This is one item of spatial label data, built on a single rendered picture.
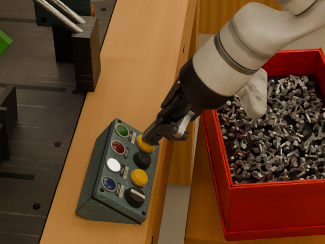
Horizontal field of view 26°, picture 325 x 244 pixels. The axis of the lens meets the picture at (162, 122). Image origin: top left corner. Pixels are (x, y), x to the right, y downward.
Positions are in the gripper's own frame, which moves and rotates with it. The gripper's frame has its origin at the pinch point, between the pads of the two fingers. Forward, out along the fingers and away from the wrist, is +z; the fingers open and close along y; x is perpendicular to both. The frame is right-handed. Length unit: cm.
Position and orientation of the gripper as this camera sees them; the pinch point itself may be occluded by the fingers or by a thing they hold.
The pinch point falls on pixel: (154, 133)
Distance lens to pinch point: 100.5
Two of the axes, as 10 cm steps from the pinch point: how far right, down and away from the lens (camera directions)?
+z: -5.7, 5.6, 6.0
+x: 8.1, 4.9, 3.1
